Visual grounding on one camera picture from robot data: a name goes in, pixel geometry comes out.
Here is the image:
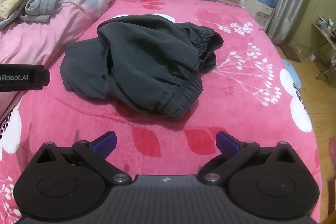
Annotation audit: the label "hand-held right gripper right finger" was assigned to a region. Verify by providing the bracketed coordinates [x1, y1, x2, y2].
[197, 131, 299, 186]

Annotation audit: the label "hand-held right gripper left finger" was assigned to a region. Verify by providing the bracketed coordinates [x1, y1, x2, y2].
[34, 131, 132, 185]

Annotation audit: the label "dark grey pants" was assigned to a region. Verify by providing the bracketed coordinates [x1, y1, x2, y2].
[60, 14, 224, 119]

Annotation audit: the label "pink grey floral quilt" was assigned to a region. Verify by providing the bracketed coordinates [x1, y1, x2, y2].
[0, 0, 133, 75]

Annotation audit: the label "light blue plastic stool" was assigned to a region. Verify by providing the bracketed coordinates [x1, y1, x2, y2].
[282, 59, 303, 83]

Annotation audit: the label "dark doormat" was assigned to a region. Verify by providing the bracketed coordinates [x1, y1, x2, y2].
[281, 45, 301, 62]

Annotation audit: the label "white water dispenser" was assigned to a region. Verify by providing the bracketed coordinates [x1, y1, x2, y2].
[245, 0, 275, 31]

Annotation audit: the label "folding table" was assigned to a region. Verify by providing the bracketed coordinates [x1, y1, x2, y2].
[312, 17, 336, 80]

